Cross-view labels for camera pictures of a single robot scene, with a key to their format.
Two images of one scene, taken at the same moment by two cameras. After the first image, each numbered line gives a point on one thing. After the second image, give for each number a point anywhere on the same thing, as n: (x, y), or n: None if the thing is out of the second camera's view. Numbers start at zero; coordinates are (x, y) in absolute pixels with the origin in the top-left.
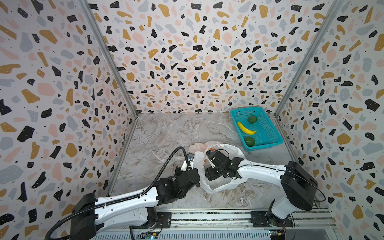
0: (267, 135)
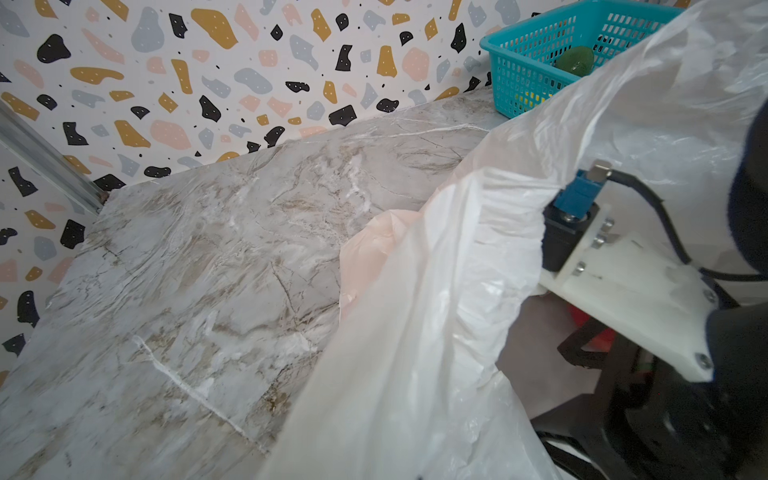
0: (523, 56)
